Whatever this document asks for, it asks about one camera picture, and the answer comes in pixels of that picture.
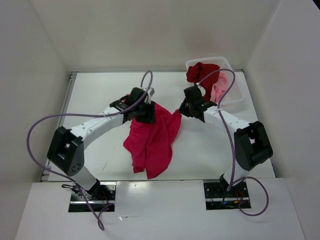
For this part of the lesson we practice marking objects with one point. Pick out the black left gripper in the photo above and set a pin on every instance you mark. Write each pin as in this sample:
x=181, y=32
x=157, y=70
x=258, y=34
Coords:
x=150, y=117

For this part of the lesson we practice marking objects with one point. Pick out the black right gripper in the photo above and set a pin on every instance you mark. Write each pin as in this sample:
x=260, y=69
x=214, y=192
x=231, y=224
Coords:
x=182, y=110

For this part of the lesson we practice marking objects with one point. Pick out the dark red t shirt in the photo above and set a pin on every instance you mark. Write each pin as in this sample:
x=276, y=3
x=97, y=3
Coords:
x=198, y=72

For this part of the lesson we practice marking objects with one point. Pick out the magenta pink t shirt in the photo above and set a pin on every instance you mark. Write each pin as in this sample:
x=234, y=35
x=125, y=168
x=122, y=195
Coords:
x=150, y=145

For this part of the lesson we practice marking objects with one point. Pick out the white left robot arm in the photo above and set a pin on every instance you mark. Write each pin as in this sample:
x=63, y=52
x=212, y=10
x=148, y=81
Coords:
x=67, y=148

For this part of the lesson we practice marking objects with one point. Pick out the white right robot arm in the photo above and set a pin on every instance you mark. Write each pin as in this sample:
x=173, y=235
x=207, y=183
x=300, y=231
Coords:
x=250, y=145

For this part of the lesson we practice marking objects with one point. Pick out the light pink t shirt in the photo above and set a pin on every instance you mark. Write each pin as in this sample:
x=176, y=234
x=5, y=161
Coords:
x=219, y=88

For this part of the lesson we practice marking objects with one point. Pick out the white plastic basket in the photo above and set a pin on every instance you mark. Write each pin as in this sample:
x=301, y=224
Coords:
x=235, y=93

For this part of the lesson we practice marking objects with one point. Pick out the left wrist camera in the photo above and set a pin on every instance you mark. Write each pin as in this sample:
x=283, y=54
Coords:
x=151, y=91

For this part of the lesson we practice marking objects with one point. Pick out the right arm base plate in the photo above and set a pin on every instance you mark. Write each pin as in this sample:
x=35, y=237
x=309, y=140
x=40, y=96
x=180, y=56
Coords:
x=216, y=198

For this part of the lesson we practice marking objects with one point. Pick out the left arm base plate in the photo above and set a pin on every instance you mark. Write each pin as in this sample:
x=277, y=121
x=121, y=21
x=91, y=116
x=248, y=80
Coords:
x=103, y=200

